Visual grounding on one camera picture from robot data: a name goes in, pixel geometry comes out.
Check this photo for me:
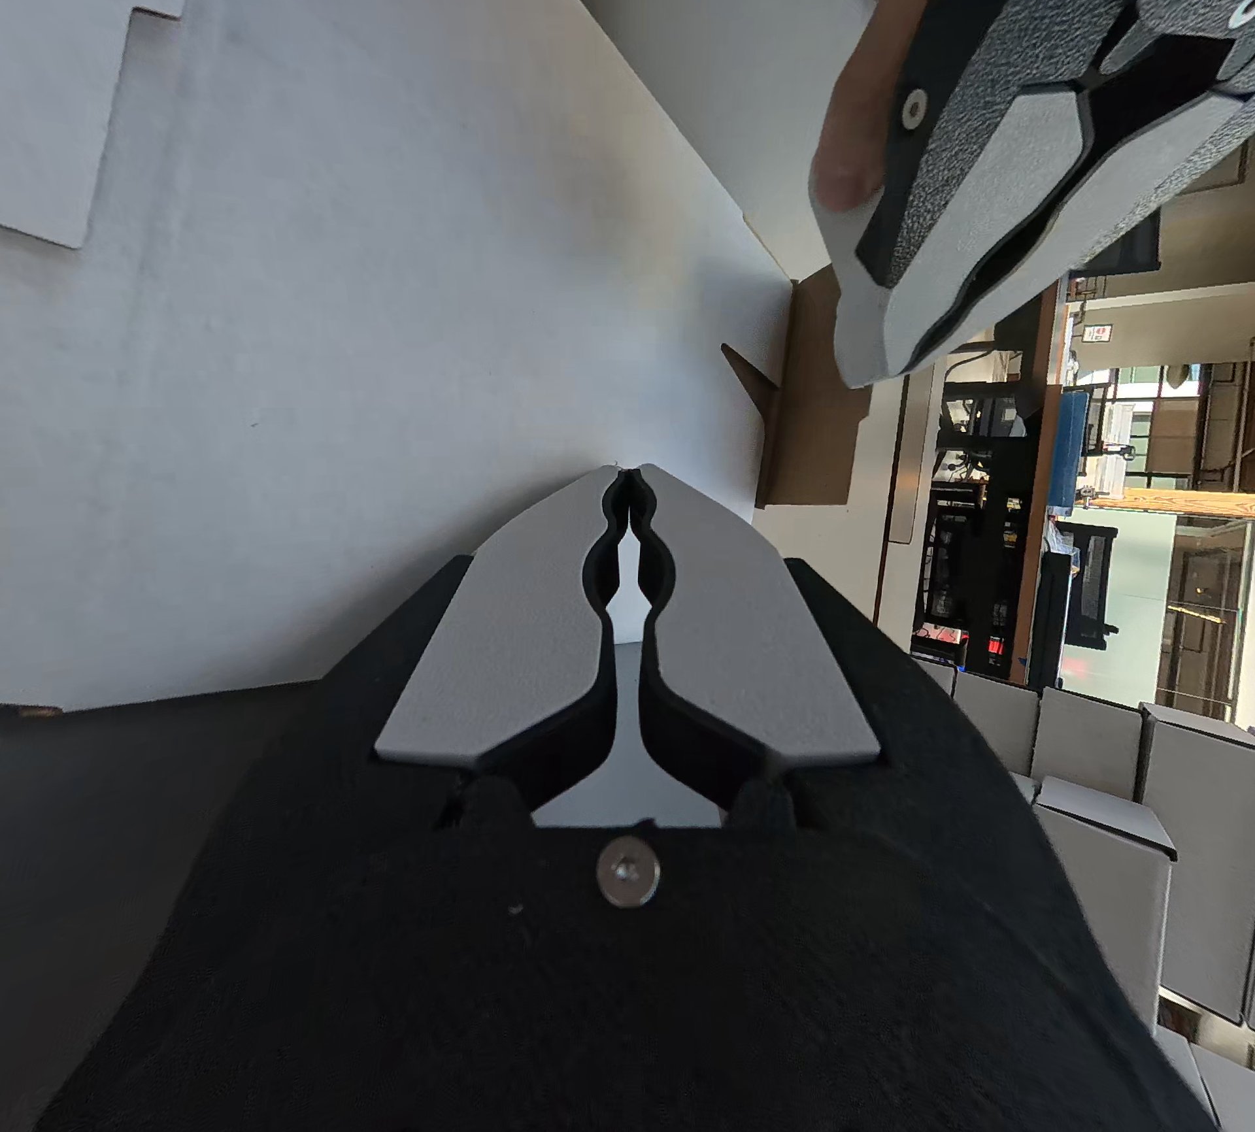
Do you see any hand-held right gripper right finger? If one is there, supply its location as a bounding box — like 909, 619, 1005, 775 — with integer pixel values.
628, 461, 883, 812

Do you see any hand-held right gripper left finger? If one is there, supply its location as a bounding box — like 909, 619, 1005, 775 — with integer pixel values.
373, 465, 631, 812

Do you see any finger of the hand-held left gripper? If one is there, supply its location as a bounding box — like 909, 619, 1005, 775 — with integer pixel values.
815, 85, 1091, 391
913, 85, 1255, 371

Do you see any white cardboard box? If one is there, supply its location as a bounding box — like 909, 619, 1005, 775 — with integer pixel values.
0, 0, 875, 713

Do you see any blue box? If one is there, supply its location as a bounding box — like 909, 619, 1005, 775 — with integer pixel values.
1047, 387, 1091, 508

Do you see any person's left hand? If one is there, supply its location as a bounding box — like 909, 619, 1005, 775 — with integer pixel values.
809, 0, 1087, 214

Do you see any wooden beam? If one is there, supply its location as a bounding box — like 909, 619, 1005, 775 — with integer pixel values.
1086, 489, 1255, 523

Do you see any frosted glass partition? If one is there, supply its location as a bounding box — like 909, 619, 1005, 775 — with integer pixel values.
1062, 513, 1255, 712

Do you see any pile of white folded boxes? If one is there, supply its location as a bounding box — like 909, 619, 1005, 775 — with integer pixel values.
911, 651, 1255, 1132

